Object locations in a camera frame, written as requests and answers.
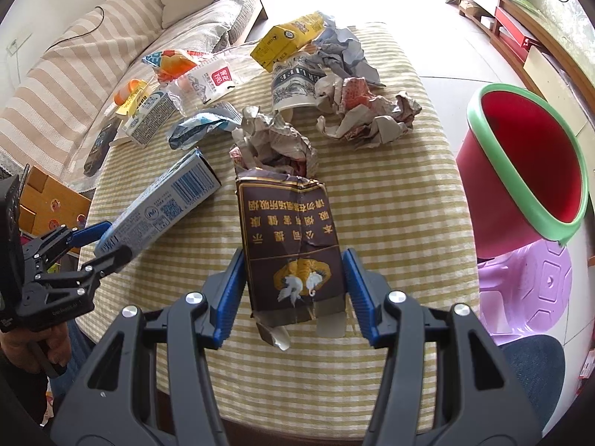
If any blue and white cardboard box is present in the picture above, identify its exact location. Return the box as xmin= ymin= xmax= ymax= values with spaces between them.
xmin=93 ymin=148 xmax=222 ymax=263

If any purple plastic stool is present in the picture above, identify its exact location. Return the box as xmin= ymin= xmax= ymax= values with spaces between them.
xmin=476 ymin=239 xmax=573 ymax=347

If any beige striped sofa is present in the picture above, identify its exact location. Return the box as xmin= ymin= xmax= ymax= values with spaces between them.
xmin=0 ymin=0 xmax=275 ymax=191

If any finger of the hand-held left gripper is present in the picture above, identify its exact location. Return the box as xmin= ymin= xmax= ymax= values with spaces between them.
xmin=33 ymin=247 xmax=133 ymax=293
xmin=21 ymin=221 xmax=113 ymax=270

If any black cable on sofa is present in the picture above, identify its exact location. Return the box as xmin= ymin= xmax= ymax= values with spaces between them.
xmin=46 ymin=6 xmax=105 ymax=49

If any clear plastic bag red label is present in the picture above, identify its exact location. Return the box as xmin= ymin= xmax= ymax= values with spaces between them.
xmin=167 ymin=53 xmax=261 ymax=117

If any silver and blue foil wrapper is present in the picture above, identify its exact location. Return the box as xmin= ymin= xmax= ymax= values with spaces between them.
xmin=167 ymin=102 xmax=242 ymax=150

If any person's left leg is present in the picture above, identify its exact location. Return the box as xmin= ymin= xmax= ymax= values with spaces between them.
xmin=49 ymin=323 xmax=96 ymax=428

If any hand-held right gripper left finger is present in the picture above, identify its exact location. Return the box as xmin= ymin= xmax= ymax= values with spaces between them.
xmin=50 ymin=247 xmax=247 ymax=446

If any orange cap bottle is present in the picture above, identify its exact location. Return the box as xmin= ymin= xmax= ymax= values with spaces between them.
xmin=116 ymin=81 xmax=150 ymax=116

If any wooden tv cabinet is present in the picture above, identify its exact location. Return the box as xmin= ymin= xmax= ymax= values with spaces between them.
xmin=446 ymin=0 xmax=595 ymax=149

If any small white milk carton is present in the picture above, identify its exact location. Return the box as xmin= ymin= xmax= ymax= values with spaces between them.
xmin=123 ymin=90 xmax=177 ymax=147

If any flower print paper cup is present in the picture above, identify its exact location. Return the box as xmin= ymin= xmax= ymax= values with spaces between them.
xmin=271 ymin=53 xmax=335 ymax=112

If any person's right leg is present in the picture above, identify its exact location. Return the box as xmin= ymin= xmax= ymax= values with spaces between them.
xmin=499 ymin=334 xmax=565 ymax=437

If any red bin with green rim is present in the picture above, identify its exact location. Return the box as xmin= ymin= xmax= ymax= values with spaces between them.
xmin=456 ymin=84 xmax=589 ymax=261

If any person's left hand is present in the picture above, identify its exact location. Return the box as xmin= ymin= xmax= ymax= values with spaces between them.
xmin=0 ymin=323 xmax=73 ymax=375

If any crumpled grey paper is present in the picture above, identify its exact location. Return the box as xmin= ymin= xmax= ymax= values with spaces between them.
xmin=304 ymin=12 xmax=386 ymax=89

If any crumpled reddish newspaper ball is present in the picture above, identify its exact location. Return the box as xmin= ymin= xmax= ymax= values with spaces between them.
xmin=315 ymin=75 xmax=423 ymax=142

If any crumpled grey newspaper ball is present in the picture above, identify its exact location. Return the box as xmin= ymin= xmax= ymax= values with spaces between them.
xmin=229 ymin=106 xmax=319 ymax=180

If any brown cigarette carton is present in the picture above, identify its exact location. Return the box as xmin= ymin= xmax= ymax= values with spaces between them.
xmin=235 ymin=169 xmax=347 ymax=351

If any person's leg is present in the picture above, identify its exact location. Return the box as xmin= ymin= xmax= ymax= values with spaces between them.
xmin=499 ymin=334 xmax=565 ymax=437
xmin=49 ymin=323 xmax=96 ymax=428

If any yellow drink carton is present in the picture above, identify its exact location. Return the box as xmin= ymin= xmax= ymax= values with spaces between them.
xmin=250 ymin=10 xmax=326 ymax=72

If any dark remote control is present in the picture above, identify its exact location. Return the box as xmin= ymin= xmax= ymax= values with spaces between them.
xmin=84 ymin=116 xmax=122 ymax=177

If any orange snack bag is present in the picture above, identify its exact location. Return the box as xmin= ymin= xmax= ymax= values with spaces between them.
xmin=142 ymin=49 xmax=208 ymax=82

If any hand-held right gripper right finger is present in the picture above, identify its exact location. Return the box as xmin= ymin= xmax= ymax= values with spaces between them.
xmin=341 ymin=247 xmax=542 ymax=446

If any brown cardboard box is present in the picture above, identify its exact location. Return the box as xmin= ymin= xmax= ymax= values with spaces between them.
xmin=19 ymin=165 xmax=92 ymax=242

